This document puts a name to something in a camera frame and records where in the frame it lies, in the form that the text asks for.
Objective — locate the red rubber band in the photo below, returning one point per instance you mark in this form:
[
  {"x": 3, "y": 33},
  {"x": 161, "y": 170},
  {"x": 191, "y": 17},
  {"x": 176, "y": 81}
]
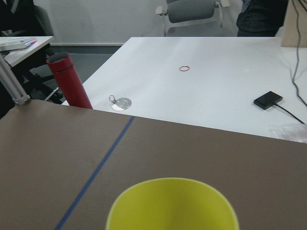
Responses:
[{"x": 184, "y": 68}]

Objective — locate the grey office chair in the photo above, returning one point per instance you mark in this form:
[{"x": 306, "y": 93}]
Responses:
[{"x": 179, "y": 11}]

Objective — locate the red cylindrical bottle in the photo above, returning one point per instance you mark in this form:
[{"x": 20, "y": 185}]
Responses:
[{"x": 65, "y": 73}]

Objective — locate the round silver desk grommet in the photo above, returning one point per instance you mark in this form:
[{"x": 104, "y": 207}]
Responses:
[{"x": 120, "y": 104}]

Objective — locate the aluminium frame post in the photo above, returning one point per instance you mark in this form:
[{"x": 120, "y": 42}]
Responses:
[{"x": 11, "y": 84}]

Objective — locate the cardboard box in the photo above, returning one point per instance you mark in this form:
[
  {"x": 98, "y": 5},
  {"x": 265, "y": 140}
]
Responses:
[{"x": 295, "y": 24}]

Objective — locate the small black puck device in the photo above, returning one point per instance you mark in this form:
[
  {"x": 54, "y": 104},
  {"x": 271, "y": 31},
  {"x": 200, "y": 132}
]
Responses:
[{"x": 267, "y": 100}]

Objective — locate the yellow plastic cup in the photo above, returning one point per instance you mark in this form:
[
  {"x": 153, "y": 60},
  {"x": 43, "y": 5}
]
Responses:
[{"x": 171, "y": 204}]

